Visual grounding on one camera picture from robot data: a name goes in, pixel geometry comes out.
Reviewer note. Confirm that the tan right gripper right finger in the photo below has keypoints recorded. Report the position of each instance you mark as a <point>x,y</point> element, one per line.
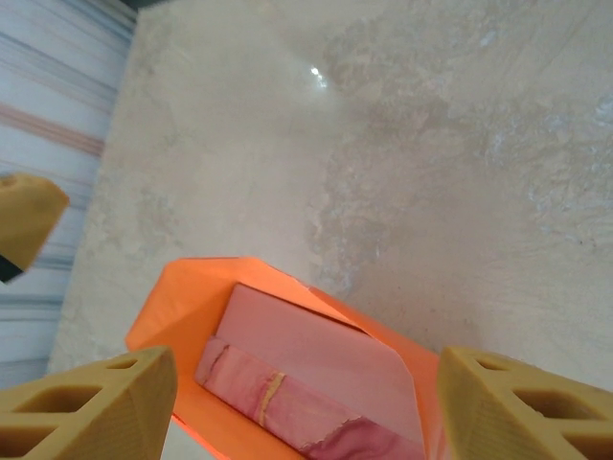
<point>517,421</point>

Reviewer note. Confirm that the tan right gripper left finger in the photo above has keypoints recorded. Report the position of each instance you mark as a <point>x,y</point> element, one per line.
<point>96,417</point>

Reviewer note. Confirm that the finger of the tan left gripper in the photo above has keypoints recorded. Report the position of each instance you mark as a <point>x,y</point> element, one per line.
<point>29,215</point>

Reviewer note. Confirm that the pink marble gift box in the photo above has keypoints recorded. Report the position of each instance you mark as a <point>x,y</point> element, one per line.
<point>311,345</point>

